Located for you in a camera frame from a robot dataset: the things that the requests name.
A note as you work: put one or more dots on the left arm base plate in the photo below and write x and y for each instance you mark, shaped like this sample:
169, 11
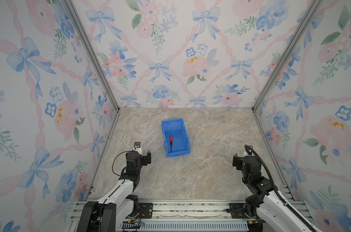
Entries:
142, 210

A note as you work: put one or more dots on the blue plastic storage bin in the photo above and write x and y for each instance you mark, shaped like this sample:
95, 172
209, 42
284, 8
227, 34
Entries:
181, 141

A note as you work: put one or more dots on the red black screwdriver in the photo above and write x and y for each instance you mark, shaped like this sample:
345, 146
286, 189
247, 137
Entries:
171, 144

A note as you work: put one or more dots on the aluminium corner post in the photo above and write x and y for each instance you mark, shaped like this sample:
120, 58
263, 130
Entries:
76, 21
310, 13

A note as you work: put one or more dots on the left aluminium corner post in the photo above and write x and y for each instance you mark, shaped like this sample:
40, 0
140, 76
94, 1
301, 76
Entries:
76, 21

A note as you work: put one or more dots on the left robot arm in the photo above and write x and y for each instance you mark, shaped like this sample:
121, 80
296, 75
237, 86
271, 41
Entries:
108, 212

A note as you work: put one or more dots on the aluminium mounting rail frame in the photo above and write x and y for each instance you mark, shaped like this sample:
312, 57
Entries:
192, 216

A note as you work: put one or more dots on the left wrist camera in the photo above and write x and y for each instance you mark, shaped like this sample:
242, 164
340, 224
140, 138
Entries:
138, 147

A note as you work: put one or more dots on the right aluminium corner post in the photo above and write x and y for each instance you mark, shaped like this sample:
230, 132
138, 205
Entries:
310, 13

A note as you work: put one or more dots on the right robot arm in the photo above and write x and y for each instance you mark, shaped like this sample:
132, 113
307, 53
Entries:
267, 203

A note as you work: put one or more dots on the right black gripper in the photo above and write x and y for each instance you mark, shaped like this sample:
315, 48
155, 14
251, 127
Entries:
238, 161

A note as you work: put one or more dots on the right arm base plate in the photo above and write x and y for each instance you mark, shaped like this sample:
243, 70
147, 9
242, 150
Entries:
237, 211

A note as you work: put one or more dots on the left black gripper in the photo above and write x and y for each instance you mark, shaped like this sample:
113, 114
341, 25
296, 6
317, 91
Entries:
145, 159

